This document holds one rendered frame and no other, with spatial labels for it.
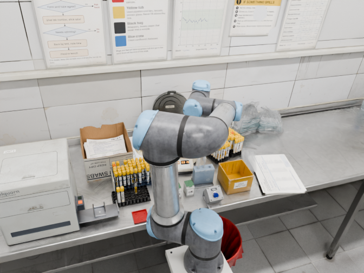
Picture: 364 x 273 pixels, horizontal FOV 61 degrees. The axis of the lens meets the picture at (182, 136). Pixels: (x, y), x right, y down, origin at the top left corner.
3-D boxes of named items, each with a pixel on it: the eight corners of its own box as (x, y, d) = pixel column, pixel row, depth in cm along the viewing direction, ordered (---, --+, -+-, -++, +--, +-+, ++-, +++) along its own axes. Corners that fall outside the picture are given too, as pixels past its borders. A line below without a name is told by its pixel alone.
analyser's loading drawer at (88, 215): (70, 227, 131) (68, 219, 128) (70, 215, 136) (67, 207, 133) (119, 216, 137) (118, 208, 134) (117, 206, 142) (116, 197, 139)
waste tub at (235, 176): (226, 195, 153) (229, 180, 148) (216, 177, 164) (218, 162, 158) (251, 190, 157) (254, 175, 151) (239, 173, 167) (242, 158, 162)
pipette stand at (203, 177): (194, 188, 156) (196, 173, 151) (190, 179, 162) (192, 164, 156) (213, 186, 158) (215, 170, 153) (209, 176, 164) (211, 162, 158)
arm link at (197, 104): (210, 105, 114) (216, 92, 123) (181, 101, 116) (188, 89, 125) (209, 124, 118) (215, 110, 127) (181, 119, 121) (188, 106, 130)
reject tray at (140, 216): (134, 224, 136) (134, 223, 136) (131, 213, 141) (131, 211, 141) (149, 221, 138) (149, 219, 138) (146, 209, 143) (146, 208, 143)
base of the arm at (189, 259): (227, 278, 113) (230, 260, 108) (186, 282, 111) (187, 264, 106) (218, 245, 126) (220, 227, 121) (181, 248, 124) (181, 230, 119)
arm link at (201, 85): (189, 85, 124) (194, 77, 131) (187, 109, 130) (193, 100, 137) (208, 88, 123) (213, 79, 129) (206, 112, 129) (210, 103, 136)
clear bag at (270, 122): (253, 132, 201) (257, 114, 193) (251, 118, 215) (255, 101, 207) (285, 136, 199) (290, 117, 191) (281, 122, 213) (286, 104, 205)
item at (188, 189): (186, 197, 151) (187, 187, 147) (183, 190, 155) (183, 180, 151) (194, 195, 152) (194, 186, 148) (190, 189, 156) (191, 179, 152)
